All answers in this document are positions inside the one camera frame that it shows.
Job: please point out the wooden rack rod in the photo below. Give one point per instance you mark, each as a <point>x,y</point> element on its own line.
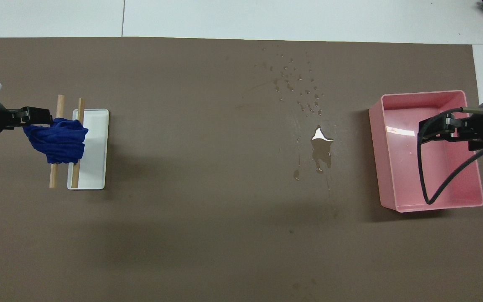
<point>75,176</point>
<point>53,176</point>

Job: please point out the blue towel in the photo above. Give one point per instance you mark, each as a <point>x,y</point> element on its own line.
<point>59,140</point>

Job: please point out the spilled water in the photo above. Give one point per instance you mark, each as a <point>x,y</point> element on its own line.
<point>321,149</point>

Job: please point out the pink plastic bin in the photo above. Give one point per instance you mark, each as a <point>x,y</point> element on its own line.
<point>430,167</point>

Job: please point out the white towel rack base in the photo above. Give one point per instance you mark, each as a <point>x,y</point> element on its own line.
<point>94,155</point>

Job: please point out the brown table mat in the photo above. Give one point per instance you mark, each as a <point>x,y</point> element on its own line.
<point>208,188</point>

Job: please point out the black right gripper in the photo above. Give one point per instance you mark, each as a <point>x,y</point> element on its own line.
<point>478,130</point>

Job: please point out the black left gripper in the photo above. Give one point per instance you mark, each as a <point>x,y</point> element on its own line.
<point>14,118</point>

